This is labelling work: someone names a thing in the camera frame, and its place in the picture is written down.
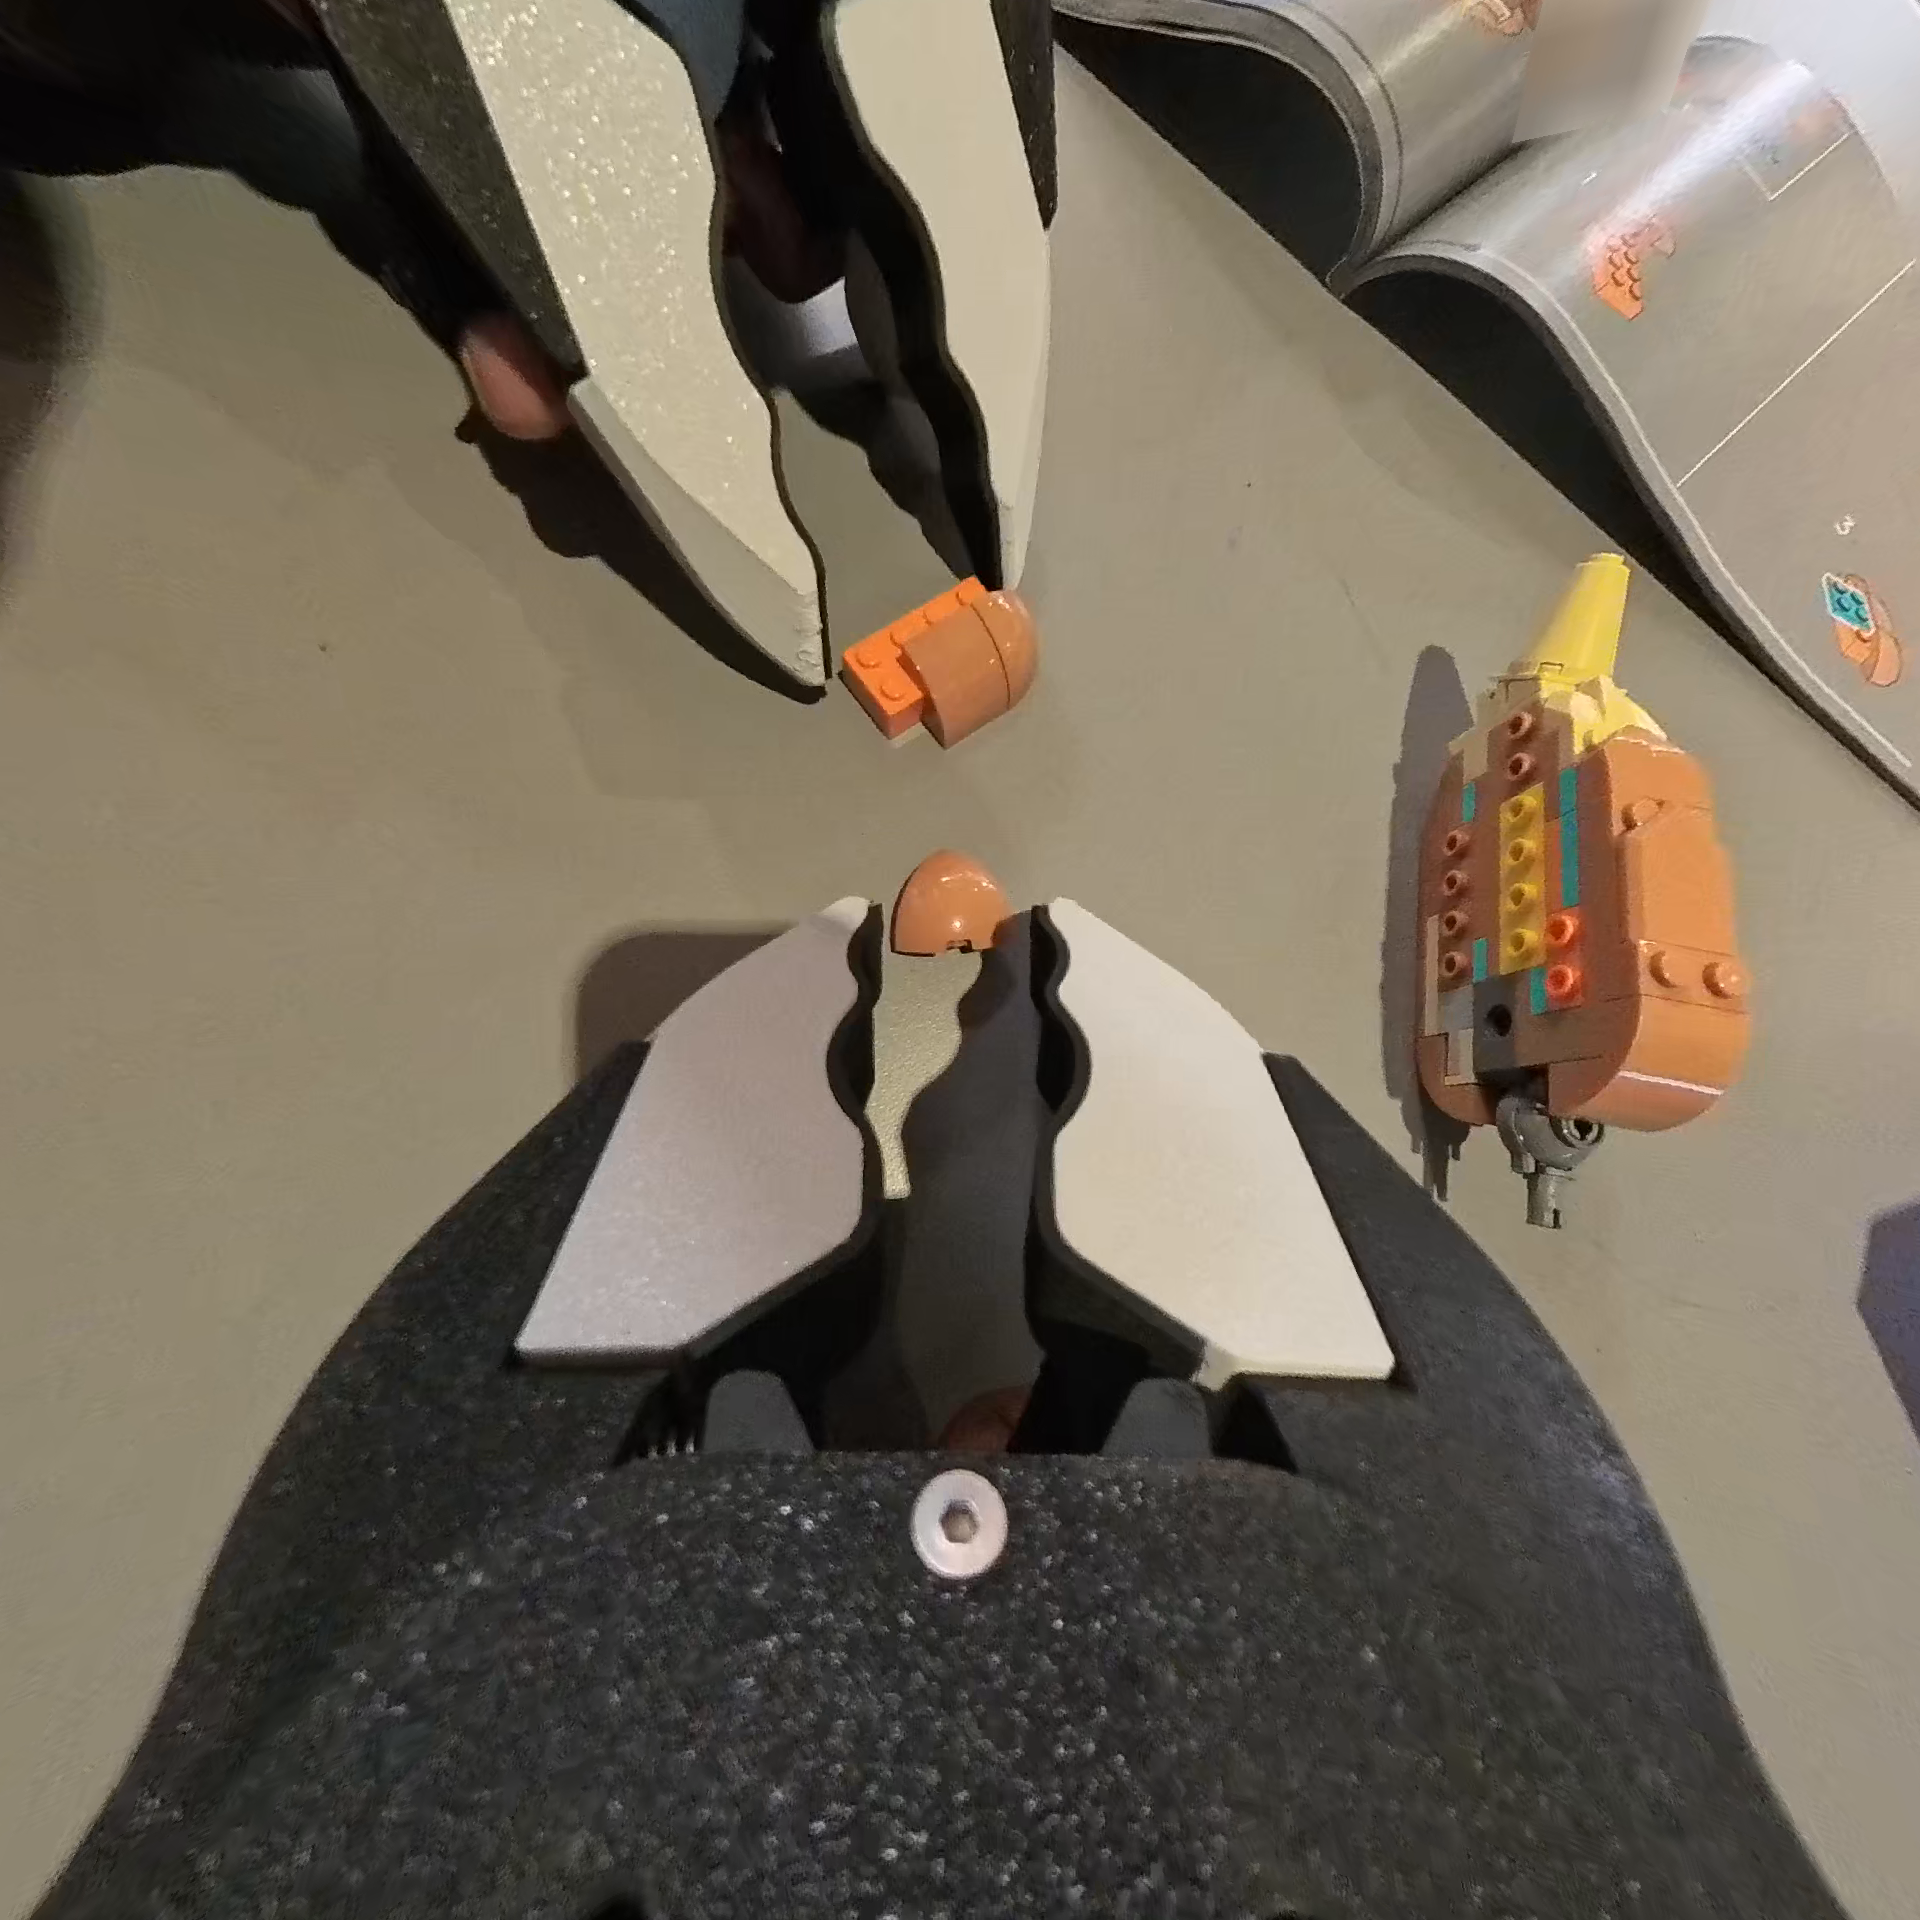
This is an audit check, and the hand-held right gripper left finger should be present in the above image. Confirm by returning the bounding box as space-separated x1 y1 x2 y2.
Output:
515 897 884 1370

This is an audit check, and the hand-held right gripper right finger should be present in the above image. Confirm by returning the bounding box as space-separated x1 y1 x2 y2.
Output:
1031 897 1396 1389

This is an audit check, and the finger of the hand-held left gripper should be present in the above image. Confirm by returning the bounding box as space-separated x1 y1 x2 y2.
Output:
439 0 831 702
817 0 1055 597

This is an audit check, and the orange brick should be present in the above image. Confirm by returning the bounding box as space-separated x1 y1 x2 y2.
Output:
839 576 994 746

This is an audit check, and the brown curved slope brick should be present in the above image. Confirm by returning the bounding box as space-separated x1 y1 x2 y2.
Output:
914 597 1003 747

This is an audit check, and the brown tan brick-built model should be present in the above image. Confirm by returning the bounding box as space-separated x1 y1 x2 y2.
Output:
1414 550 1754 1234

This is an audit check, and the grey desk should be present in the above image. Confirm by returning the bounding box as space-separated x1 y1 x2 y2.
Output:
0 0 1920 1920

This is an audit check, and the grey open instruction booklet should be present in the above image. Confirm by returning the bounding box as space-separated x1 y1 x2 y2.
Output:
1049 0 1920 817

